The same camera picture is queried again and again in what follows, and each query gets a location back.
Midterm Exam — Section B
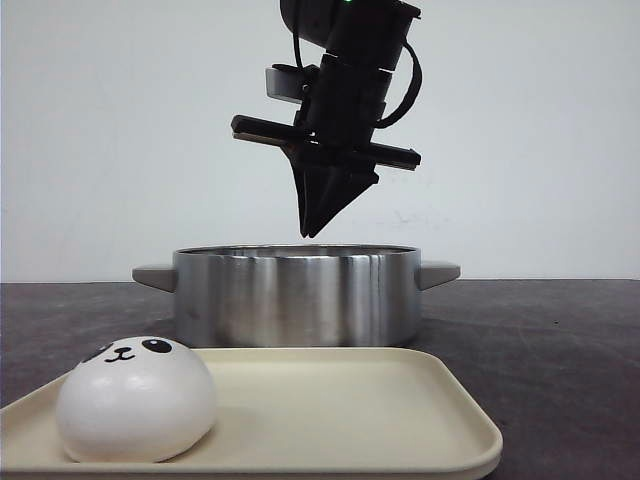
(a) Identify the cream plastic tray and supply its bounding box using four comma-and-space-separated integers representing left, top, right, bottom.
1, 348, 503, 479

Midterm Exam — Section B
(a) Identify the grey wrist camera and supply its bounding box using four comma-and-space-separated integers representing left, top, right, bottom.
265, 64, 319, 104

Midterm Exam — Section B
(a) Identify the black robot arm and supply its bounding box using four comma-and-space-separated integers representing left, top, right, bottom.
231, 1, 422, 238

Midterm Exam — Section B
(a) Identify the black sleeved cable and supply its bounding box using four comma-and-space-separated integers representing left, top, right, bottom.
377, 39, 424, 129

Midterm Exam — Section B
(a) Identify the panda bun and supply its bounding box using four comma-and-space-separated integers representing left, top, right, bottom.
55, 336, 217, 462

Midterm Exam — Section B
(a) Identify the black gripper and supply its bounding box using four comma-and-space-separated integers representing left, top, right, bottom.
231, 54, 419, 236

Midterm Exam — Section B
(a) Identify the stainless steel steamer pot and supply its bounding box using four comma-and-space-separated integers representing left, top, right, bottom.
132, 245, 461, 348

